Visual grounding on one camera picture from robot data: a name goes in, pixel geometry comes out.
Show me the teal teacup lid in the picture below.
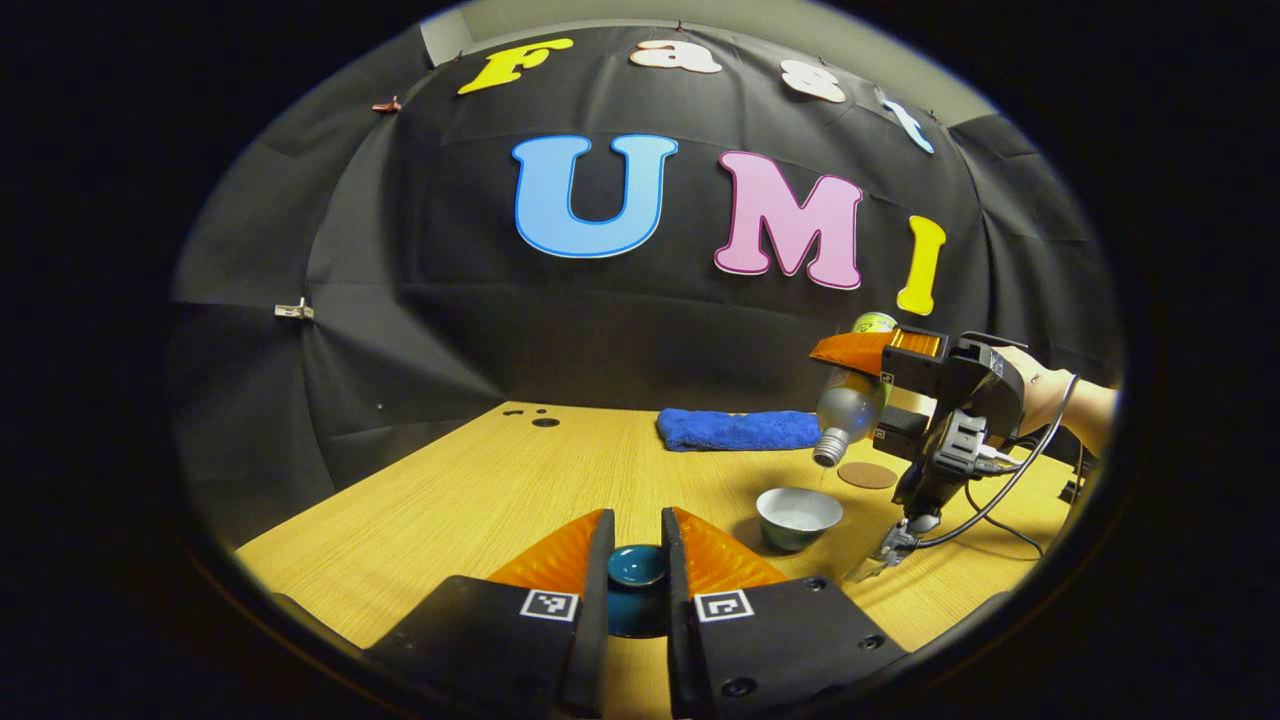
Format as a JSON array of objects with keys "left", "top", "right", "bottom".
[{"left": 607, "top": 545, "right": 671, "bottom": 639}]

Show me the black cable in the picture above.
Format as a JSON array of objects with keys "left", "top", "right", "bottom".
[
  {"left": 915, "top": 372, "right": 1086, "bottom": 549},
  {"left": 965, "top": 478, "right": 1044, "bottom": 559}
]

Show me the silver green-label water bottle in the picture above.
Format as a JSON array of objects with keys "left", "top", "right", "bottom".
[{"left": 812, "top": 312, "right": 898, "bottom": 468}]

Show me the blue towel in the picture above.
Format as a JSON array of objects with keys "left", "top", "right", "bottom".
[{"left": 656, "top": 407, "right": 823, "bottom": 452}]

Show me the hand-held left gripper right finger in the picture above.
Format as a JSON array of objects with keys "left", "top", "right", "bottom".
[{"left": 660, "top": 507, "right": 909, "bottom": 719}]

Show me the teal white-lined teacup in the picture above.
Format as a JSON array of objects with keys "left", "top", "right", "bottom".
[{"left": 756, "top": 487, "right": 845, "bottom": 553}]

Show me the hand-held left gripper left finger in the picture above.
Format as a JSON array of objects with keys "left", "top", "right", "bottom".
[{"left": 365, "top": 509, "right": 617, "bottom": 719}]

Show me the black backdrop cloth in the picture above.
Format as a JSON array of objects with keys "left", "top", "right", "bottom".
[{"left": 168, "top": 22, "right": 1126, "bottom": 551}]

